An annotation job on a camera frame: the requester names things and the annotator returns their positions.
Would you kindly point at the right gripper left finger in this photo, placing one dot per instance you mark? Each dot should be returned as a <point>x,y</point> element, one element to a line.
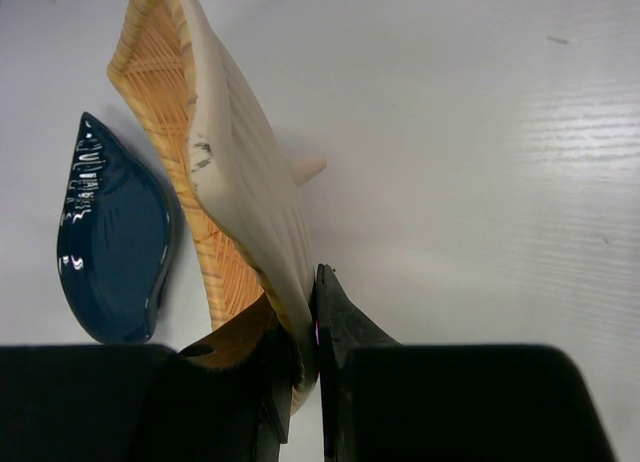
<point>225,397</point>

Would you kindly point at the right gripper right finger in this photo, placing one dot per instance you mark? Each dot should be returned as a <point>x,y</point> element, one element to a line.
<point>359,374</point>

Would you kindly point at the square woven bamboo tray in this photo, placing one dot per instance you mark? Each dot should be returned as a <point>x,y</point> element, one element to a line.
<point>237,189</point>

